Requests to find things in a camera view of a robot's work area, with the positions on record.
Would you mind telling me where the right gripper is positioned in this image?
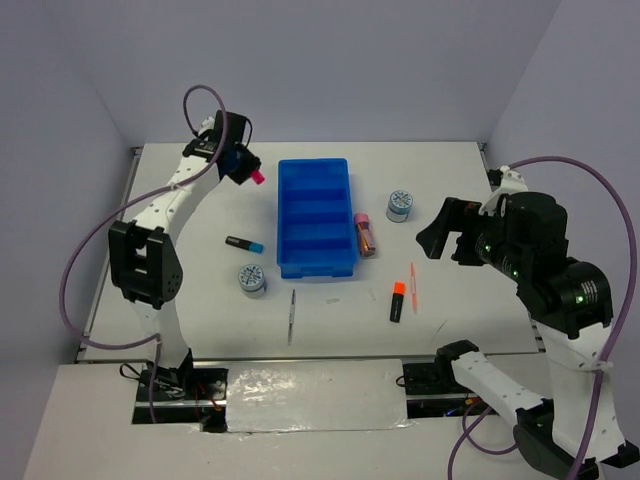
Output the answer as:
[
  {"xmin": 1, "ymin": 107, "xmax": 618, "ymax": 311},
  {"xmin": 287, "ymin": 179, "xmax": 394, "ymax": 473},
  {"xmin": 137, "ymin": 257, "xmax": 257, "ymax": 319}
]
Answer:
[{"xmin": 413, "ymin": 192, "xmax": 525, "ymax": 275}]

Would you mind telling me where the pink capped black highlighter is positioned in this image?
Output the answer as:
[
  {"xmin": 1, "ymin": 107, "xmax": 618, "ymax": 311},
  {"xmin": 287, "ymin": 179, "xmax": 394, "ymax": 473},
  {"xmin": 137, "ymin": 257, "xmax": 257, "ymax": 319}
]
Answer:
[{"xmin": 251, "ymin": 170, "xmax": 265, "ymax": 185}]

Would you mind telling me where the blue capped black highlighter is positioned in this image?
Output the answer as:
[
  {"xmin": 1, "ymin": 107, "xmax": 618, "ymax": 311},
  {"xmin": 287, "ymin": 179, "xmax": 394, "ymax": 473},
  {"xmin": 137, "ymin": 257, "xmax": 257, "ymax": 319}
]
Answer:
[{"xmin": 225, "ymin": 236, "xmax": 264, "ymax": 254}]

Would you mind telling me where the orange capped black highlighter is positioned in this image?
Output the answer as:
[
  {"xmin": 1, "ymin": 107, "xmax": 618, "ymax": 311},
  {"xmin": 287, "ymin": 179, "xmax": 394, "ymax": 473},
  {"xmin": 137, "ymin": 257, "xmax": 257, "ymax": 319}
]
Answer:
[{"xmin": 389, "ymin": 282, "xmax": 406, "ymax": 323}]

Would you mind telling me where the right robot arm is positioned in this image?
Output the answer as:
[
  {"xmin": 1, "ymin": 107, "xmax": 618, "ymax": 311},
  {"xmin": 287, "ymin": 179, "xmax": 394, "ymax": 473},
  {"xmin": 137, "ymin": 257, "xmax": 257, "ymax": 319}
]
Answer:
[{"xmin": 416, "ymin": 166, "xmax": 639, "ymax": 479}]

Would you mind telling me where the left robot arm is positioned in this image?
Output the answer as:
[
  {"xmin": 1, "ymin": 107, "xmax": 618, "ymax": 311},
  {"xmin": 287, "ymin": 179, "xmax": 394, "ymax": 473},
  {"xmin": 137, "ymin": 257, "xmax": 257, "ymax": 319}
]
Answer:
[{"xmin": 108, "ymin": 111, "xmax": 264, "ymax": 399}]

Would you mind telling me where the right blue tape roll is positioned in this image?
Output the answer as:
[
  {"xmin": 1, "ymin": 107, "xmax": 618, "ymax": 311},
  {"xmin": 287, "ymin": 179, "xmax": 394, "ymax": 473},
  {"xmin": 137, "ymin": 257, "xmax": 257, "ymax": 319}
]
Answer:
[{"xmin": 386, "ymin": 190, "xmax": 413, "ymax": 223}]

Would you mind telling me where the blue tape roll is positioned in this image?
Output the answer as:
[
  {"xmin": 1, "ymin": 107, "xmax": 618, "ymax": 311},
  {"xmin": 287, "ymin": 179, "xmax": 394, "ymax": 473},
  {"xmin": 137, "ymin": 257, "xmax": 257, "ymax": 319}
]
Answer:
[
  {"xmin": 238, "ymin": 264, "xmax": 267, "ymax": 299},
  {"xmin": 386, "ymin": 190, "xmax": 413, "ymax": 223}
]

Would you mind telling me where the orange thin pen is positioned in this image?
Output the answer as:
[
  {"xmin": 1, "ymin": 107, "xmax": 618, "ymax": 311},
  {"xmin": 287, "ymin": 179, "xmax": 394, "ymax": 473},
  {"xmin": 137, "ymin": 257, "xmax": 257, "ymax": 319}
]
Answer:
[{"xmin": 410, "ymin": 262, "xmax": 418, "ymax": 315}]

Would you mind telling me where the blue plastic compartment tray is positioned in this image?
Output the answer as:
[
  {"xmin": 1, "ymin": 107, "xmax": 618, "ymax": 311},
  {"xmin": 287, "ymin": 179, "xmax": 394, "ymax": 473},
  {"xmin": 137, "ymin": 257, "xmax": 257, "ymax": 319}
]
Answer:
[{"xmin": 277, "ymin": 158, "xmax": 358, "ymax": 279}]

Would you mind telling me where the left blue tape roll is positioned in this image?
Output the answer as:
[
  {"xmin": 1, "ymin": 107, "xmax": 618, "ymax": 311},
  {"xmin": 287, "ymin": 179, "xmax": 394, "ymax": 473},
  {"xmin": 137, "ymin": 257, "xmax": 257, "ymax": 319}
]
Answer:
[{"xmin": 238, "ymin": 264, "xmax": 267, "ymax": 299}]

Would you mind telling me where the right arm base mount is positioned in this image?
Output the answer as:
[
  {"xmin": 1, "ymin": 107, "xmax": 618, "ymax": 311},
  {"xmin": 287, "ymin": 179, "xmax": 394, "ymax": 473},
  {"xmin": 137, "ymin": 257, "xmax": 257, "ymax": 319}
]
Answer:
[{"xmin": 395, "ymin": 362, "xmax": 486, "ymax": 419}]

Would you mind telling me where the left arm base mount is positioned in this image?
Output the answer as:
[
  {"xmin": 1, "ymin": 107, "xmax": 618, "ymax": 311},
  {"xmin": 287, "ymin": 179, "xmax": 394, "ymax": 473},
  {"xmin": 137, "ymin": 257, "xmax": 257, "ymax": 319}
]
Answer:
[{"xmin": 119, "ymin": 359, "xmax": 229, "ymax": 434}]

